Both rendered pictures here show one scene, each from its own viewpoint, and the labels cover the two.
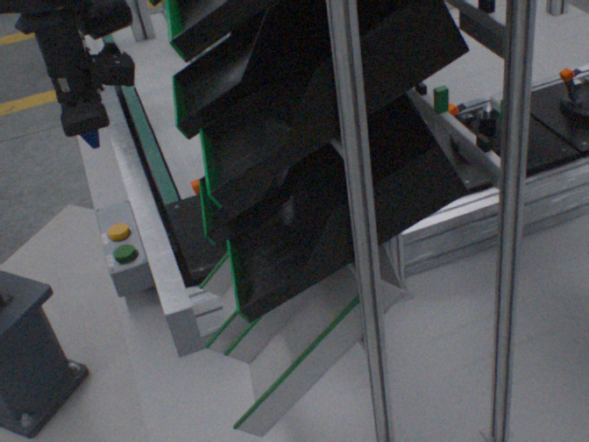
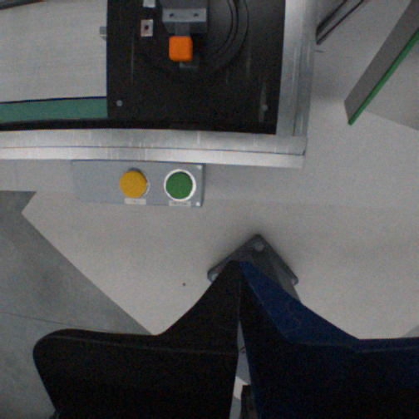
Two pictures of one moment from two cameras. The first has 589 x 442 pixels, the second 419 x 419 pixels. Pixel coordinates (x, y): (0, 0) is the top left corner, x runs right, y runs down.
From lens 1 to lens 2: 1.15 m
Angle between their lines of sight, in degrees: 58
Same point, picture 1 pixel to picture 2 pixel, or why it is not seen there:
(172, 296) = (273, 152)
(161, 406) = (326, 189)
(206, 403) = (344, 155)
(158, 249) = (182, 145)
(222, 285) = (357, 97)
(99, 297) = (170, 210)
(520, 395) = not seen: outside the picture
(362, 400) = not seen: hidden behind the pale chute
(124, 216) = (101, 171)
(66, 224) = (49, 220)
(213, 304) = (306, 114)
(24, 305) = not seen: hidden behind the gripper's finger
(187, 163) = (12, 77)
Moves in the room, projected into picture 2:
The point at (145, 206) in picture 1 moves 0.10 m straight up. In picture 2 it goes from (89, 142) to (46, 145)
